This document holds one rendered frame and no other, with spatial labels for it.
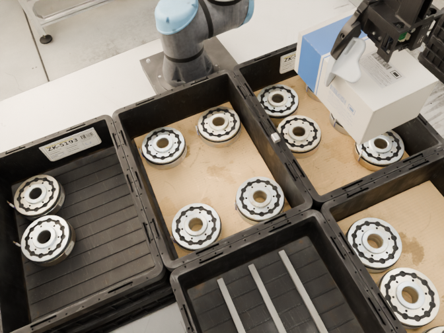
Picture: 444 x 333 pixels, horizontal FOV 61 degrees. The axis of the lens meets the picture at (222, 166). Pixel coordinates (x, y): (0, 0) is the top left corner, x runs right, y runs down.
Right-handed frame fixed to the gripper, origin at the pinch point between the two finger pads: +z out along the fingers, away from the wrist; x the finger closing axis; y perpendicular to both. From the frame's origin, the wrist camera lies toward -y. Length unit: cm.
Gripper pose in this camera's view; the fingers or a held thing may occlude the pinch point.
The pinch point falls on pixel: (360, 66)
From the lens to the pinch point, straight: 69.2
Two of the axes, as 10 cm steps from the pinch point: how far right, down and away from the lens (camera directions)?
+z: 0.7, 5.0, 8.6
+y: 4.5, 7.6, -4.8
